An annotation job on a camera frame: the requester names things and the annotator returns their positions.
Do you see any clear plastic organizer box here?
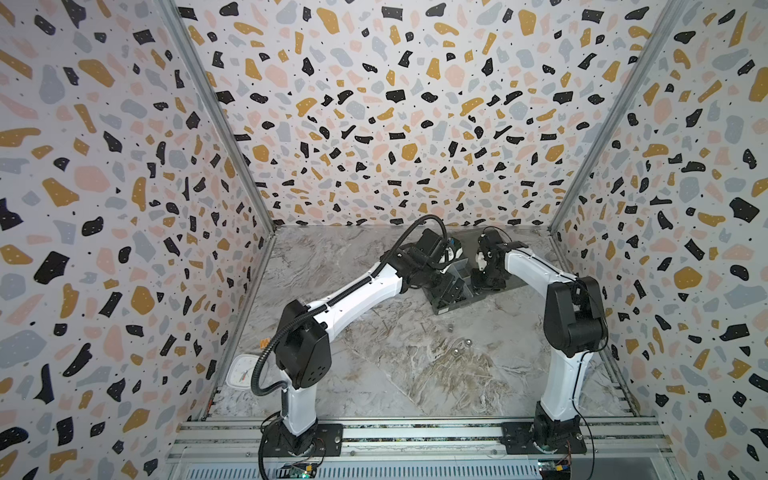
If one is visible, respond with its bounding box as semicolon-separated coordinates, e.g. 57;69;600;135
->
422;226;529;315

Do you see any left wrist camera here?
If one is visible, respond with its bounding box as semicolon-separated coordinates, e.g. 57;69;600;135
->
441;237;463;264

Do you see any left black corrugated cable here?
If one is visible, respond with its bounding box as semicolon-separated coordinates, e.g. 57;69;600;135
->
250;214;450;480

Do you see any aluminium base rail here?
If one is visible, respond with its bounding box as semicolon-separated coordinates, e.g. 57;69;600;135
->
165;417;684;479

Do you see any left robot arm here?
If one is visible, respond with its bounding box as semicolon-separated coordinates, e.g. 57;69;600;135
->
273;228;463;437

